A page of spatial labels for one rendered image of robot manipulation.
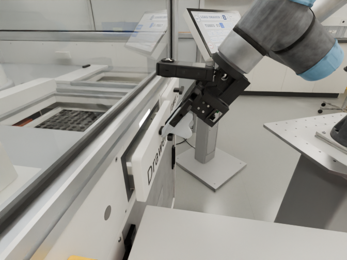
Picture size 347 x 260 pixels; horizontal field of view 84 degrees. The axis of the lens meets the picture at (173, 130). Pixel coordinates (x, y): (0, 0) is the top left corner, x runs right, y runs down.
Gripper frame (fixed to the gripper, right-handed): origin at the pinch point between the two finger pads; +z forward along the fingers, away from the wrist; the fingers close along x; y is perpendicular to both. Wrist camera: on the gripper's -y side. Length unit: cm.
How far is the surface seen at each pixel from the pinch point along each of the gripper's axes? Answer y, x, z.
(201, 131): 40, 99, 41
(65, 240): -4.9, -29.3, 1.1
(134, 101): -8.8, -3.9, -3.4
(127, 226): 5.5, -14.1, 18.4
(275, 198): 107, 70, 37
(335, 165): 49, 12, -16
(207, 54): 4, 76, -10
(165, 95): -3.6, 18.1, 0.6
